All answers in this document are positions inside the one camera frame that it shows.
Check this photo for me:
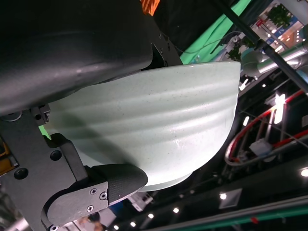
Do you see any black backdrop curtain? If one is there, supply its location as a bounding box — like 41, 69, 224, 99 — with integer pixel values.
154, 0, 239, 65

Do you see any black stand pole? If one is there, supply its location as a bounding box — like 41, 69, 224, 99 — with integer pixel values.
216, 0, 308, 93

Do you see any pale green bowl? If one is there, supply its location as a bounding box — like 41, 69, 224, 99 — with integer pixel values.
43, 61, 241, 193

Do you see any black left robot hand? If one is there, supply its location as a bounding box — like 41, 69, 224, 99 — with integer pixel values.
0, 0, 183, 231

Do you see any red hose loop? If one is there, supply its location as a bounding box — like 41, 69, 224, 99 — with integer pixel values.
225, 90, 308, 167

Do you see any green background cloth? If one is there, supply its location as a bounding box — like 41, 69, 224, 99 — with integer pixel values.
179, 0, 251, 65

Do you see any orange wicker basket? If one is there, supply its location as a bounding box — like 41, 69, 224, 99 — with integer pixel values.
140, 0, 161, 17

